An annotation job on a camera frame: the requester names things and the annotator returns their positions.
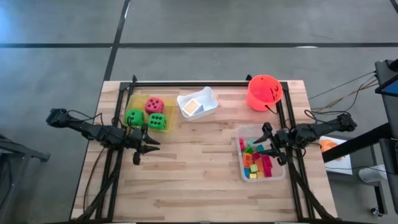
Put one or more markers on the black rig frame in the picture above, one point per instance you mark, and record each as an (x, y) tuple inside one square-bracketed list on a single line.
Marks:
[(202, 83)]

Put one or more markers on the computer monitor blue screen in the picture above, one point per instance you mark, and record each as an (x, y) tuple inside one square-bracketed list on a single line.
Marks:
[(390, 88)]

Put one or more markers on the orange playing card deck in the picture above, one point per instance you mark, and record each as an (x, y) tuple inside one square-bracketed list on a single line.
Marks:
[(191, 107)]

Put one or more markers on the white paper sheet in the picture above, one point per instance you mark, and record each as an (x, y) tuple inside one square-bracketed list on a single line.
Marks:
[(340, 161)]

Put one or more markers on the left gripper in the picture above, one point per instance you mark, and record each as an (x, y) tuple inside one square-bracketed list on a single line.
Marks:
[(134, 141)]

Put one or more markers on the black equipment stand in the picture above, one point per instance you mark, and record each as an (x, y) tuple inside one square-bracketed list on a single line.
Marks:
[(28, 152)]

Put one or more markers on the red foam die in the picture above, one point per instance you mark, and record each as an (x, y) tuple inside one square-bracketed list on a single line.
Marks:
[(154, 105)]

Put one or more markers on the small red toy block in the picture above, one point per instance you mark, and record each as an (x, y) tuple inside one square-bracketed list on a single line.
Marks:
[(256, 155)]

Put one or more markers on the white plastic bin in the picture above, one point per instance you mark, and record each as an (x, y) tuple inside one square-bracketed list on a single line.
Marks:
[(210, 101)]

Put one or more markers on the yellow translucent plastic bin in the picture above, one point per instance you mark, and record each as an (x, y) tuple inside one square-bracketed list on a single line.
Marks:
[(140, 99)]

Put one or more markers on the green foam die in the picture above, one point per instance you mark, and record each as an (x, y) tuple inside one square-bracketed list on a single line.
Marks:
[(134, 117), (157, 121)]

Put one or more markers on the orange plastic bucket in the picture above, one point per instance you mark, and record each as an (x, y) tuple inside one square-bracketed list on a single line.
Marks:
[(261, 93)]

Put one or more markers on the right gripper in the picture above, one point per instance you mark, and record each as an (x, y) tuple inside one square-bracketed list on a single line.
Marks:
[(283, 137)]

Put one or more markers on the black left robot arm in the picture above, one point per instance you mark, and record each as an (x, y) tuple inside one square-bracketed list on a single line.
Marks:
[(93, 132)]

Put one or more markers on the teal toy block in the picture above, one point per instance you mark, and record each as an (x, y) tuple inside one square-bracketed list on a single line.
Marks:
[(260, 148)]

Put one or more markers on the clear plastic container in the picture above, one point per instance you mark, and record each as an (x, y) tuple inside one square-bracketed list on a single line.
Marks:
[(278, 174)]

